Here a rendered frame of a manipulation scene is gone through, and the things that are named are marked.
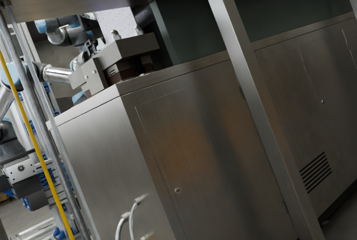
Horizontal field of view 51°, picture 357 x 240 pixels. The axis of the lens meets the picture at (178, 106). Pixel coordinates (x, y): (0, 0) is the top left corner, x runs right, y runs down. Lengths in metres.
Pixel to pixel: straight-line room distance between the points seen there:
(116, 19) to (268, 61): 0.66
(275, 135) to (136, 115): 0.47
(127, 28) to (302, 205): 0.89
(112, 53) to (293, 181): 0.73
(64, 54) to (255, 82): 9.54
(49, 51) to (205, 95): 9.38
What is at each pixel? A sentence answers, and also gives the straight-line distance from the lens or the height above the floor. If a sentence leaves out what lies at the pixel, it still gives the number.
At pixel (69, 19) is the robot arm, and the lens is 1.94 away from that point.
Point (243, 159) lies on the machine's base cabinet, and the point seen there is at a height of 0.49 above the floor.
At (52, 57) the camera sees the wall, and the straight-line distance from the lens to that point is 10.54.
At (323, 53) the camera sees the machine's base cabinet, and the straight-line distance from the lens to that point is 2.05.
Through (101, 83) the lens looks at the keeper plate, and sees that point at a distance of 1.28.
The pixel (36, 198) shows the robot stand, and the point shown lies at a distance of 2.20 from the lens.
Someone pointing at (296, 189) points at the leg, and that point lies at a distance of 1.33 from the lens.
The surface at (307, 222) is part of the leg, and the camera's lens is 1.37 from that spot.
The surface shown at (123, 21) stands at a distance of 1.47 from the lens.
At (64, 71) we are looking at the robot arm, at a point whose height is 1.13.
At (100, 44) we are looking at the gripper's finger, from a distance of 1.61.
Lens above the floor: 0.79
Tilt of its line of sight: 1 degrees down
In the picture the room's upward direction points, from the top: 21 degrees counter-clockwise
